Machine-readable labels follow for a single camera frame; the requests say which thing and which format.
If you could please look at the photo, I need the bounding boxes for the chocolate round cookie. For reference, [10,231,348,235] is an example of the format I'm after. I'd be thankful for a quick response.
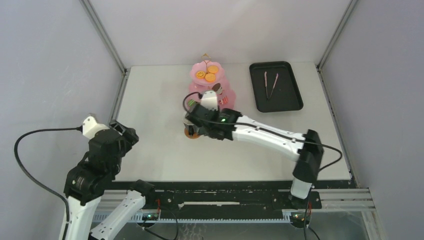
[211,83,223,95]

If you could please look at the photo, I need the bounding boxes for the pink three-tier cake stand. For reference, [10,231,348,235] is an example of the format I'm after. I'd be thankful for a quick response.
[188,53,236,109]

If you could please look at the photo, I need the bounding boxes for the yellow round biscuit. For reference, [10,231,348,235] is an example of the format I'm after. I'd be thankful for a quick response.
[195,70,207,79]
[207,65,220,74]

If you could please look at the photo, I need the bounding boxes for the black serving tray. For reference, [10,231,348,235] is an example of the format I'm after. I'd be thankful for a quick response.
[249,61,304,113]

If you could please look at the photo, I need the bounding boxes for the pink-tipped metal tongs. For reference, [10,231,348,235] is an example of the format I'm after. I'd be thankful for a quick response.
[264,71,279,101]

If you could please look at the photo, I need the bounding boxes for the black mug with white inside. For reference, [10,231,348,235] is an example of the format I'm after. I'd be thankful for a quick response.
[183,119,198,134]

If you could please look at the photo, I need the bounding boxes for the green striped cake slice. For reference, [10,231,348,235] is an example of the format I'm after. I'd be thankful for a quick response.
[187,98,198,108]

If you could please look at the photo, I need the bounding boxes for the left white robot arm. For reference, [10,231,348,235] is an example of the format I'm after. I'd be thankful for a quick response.
[61,116,157,240]

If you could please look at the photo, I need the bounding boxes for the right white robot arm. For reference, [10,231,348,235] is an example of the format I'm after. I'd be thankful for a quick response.
[184,103,324,208]

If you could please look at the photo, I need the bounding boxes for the red striped candy treat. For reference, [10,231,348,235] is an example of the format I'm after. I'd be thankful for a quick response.
[219,96,229,105]

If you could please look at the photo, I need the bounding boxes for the left wooden round coaster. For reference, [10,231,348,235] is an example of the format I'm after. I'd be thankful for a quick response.
[184,129,200,139]

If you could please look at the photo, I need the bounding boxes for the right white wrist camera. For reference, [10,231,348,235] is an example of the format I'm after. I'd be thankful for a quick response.
[200,90,219,111]

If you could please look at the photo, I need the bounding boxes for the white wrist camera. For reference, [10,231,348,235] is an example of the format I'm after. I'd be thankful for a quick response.
[81,114,109,140]
[200,90,219,111]

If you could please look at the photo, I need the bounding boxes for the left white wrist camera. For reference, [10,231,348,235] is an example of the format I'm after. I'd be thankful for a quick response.
[81,114,109,140]

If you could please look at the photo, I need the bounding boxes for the right black camera cable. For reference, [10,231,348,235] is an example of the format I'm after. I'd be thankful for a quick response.
[182,91,343,240]

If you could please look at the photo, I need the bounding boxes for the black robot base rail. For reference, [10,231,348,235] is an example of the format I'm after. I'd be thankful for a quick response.
[117,180,323,221]

